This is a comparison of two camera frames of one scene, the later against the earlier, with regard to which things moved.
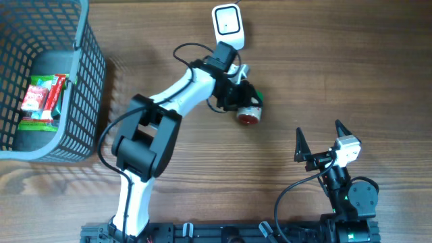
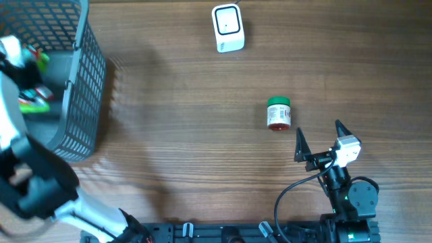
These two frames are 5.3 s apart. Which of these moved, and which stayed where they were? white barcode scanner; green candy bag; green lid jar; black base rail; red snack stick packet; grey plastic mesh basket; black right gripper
Moved: green candy bag; green lid jar; red snack stick packet
Stayed: black right gripper; grey plastic mesh basket; white barcode scanner; black base rail
